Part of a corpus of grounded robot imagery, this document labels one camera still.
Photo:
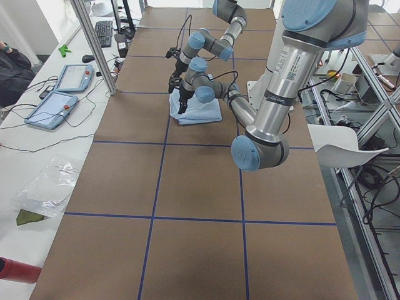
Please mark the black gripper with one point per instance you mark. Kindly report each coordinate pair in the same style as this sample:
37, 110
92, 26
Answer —
184, 95
179, 65

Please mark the blue teach pendant near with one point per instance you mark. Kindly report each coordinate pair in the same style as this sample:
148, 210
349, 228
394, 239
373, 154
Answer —
52, 110

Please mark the green cloth piece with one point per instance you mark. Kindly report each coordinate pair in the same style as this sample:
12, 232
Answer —
26, 217

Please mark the light blue button shirt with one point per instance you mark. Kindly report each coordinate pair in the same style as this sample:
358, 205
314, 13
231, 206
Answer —
200, 108

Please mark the clear plastic bag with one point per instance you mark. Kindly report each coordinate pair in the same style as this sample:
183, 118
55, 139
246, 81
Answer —
48, 193

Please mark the blue teach pendant far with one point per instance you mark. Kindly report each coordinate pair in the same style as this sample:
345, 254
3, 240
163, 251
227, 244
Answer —
74, 78

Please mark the black keyboard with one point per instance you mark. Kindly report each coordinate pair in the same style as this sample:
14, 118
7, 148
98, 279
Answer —
104, 33

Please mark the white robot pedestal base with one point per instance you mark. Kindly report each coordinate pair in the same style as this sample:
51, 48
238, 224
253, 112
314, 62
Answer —
256, 89

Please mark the person in dark clothes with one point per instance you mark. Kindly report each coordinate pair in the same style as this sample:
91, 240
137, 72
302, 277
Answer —
16, 74

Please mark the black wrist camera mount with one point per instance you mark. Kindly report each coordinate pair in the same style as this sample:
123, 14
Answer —
174, 82
173, 52

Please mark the green plastic clamp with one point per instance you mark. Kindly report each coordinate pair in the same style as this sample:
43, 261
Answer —
64, 50

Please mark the aluminium frame post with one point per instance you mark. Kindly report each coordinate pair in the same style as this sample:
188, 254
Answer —
92, 40

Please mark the black computer mouse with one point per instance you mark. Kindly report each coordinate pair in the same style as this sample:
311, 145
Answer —
87, 58

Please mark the blue teach pendant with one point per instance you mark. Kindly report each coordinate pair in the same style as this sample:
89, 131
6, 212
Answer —
74, 78
52, 110

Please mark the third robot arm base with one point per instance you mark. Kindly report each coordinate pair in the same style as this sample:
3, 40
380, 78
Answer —
388, 60

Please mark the red bottle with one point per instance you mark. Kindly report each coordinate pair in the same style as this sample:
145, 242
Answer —
19, 272

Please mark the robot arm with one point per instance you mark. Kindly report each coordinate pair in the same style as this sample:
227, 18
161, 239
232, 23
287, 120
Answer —
309, 29
222, 47

